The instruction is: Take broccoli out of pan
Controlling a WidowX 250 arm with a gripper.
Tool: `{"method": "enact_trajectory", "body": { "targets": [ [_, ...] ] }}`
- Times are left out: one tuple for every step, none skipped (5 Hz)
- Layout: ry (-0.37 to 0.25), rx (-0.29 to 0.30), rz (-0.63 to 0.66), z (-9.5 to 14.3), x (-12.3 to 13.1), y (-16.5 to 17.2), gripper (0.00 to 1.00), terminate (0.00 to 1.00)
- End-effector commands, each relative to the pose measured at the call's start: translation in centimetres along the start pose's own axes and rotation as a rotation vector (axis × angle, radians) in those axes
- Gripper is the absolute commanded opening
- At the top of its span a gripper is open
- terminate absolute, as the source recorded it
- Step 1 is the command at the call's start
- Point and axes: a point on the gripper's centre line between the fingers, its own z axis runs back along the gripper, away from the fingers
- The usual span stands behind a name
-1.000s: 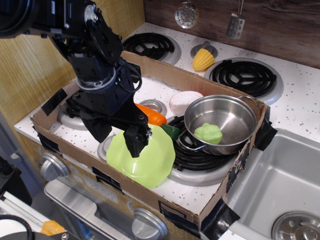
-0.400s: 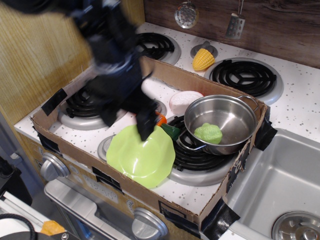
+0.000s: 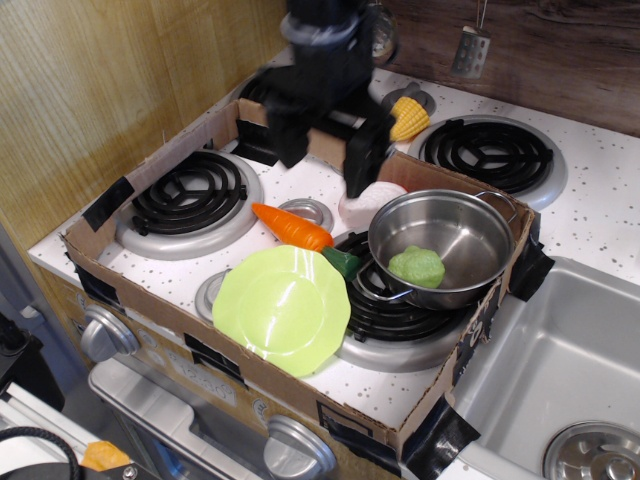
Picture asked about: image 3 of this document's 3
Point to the small centre silver disc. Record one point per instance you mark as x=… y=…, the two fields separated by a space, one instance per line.
x=312 y=210

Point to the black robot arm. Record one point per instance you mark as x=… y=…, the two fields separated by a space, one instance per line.
x=317 y=21

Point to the orange object bottom left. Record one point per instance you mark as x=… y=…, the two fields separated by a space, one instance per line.
x=103 y=455

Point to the front left stove burner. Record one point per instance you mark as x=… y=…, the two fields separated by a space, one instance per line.
x=199 y=207

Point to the left silver stove knob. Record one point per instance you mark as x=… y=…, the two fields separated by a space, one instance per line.
x=106 y=336

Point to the silver oven door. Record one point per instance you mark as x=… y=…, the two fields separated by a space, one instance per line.
x=182 y=435

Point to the brown cardboard fence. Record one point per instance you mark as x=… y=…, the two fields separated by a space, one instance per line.
x=174 y=347

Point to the stove burner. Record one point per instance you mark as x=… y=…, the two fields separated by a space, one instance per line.
x=255 y=87
x=507 y=154
x=199 y=207
x=392 y=336

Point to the stainless steel sink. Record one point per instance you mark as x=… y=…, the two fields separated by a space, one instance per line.
x=567 y=355

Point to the small silver disc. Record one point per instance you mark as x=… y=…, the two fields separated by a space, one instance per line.
x=207 y=294
x=413 y=91
x=312 y=210

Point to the silver stove knob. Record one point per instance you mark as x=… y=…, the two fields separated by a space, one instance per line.
x=106 y=336
x=292 y=451

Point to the front right stove burner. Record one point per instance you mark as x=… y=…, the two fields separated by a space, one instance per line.
x=392 y=336

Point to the light green toy broccoli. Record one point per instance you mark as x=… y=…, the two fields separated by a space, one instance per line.
x=418 y=266

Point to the yellow toy corn cob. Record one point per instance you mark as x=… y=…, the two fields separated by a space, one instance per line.
x=411 y=118

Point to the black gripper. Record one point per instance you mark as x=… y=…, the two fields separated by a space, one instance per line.
x=334 y=76

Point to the small front silver disc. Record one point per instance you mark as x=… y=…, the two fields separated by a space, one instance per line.
x=207 y=294

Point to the hanging metal grater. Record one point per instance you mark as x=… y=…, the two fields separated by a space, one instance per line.
x=473 y=46

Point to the right silver stove knob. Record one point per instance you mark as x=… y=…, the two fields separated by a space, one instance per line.
x=292 y=451

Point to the stainless steel pan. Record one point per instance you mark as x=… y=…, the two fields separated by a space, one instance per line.
x=471 y=233

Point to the orange toy carrot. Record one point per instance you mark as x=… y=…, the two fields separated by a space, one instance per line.
x=296 y=231

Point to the metal sink drain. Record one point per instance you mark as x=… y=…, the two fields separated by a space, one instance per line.
x=592 y=450

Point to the back left stove burner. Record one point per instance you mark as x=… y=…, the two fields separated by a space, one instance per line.
x=255 y=87

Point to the light green plastic plate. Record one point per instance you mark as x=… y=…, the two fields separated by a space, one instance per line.
x=287 y=305

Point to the small back silver disc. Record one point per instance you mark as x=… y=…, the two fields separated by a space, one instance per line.
x=413 y=91

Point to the back right stove burner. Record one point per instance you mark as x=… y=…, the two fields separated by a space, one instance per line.
x=507 y=154

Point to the hanging metal strainer ladle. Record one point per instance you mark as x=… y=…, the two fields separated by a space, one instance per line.
x=385 y=34

